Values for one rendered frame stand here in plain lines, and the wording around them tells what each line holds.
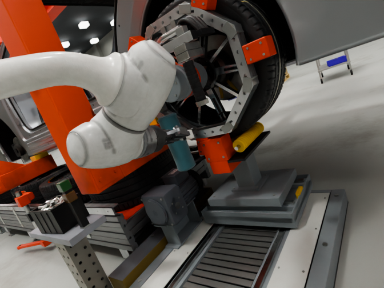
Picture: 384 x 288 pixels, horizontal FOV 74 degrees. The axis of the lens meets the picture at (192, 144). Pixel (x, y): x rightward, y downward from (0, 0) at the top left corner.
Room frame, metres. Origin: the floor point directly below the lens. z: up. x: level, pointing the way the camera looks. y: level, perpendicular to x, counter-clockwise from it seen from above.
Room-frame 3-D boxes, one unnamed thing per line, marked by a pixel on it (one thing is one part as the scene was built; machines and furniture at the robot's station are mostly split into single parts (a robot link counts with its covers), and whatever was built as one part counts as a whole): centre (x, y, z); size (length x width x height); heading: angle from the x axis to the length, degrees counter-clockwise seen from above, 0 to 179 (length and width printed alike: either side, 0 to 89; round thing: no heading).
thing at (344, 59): (4.71, -2.96, 0.47); 1.00 x 0.58 x 0.94; 143
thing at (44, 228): (1.11, 0.67, 0.51); 0.20 x 0.14 x 0.13; 55
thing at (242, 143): (1.15, -0.26, 0.51); 0.29 x 0.06 x 0.06; 140
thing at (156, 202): (1.32, 0.15, 0.26); 0.42 x 0.18 x 0.35; 140
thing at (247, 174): (1.28, -0.22, 0.32); 0.40 x 0.30 x 0.28; 50
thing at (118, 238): (2.38, 1.17, 0.13); 2.47 x 0.85 x 0.27; 50
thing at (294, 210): (1.28, -0.22, 0.13); 0.50 x 0.36 x 0.10; 50
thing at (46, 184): (2.30, 1.05, 0.39); 0.66 x 0.66 x 0.24
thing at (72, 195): (0.99, 0.53, 0.59); 0.04 x 0.04 x 0.04; 50
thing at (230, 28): (1.15, -0.11, 0.85); 0.54 x 0.07 x 0.54; 50
